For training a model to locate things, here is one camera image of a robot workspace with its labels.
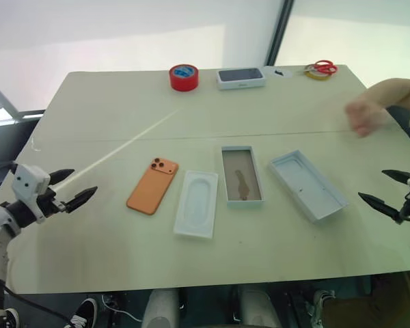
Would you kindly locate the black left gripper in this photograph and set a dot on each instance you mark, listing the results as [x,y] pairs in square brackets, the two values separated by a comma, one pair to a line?
[49,203]

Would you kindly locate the person's bare forearm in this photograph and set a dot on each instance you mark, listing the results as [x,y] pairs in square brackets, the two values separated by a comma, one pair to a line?
[396,90]

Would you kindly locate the white phone box lid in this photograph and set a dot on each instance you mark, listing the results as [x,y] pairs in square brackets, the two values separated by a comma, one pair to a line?
[305,184]

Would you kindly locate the white box base brown inside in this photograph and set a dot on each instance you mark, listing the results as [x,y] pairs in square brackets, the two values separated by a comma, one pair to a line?
[242,177]

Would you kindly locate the closed white phone box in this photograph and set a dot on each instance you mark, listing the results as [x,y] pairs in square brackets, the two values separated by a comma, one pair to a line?
[241,79]

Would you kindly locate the person's bare hand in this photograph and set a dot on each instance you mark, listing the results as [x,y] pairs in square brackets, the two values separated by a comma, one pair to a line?
[365,114]

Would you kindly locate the clear plastic scrap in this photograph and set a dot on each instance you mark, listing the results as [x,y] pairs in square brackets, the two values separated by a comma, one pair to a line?
[35,143]

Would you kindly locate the orange smartphone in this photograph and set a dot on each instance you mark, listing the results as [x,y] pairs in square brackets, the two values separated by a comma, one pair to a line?
[152,189]

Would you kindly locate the white moulded tray insert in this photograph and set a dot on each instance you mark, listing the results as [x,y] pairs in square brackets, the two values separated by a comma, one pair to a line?
[196,205]

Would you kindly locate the black white sneaker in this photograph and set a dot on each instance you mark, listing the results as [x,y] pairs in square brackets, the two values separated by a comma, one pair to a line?
[85,312]
[11,317]

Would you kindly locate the yellow tape roll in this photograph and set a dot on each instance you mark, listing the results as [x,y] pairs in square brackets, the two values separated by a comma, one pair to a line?
[316,76]

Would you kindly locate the red tape roll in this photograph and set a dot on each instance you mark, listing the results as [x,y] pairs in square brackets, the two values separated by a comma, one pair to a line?
[184,80]

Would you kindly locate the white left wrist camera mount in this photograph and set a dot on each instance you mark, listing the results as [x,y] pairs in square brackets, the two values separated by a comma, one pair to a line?
[27,181]

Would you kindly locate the grey metal bracket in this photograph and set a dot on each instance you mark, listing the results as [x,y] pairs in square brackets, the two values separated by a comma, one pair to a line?
[1,100]

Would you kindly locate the dark window frame post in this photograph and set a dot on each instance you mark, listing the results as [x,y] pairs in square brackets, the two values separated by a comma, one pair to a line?
[279,32]

